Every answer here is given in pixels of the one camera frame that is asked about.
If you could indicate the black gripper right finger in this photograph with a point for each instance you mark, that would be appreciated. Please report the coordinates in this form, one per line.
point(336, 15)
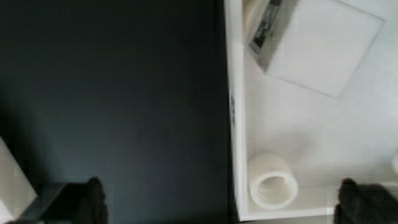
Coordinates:
point(368, 204)

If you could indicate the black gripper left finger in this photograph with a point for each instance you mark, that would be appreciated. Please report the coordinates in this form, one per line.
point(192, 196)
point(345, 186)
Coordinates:
point(69, 204)

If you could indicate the white square tabletop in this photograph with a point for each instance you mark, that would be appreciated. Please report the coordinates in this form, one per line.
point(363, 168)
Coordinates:
point(309, 138)

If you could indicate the white table leg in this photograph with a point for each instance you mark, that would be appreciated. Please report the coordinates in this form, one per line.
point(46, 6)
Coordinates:
point(308, 39)
point(16, 190)

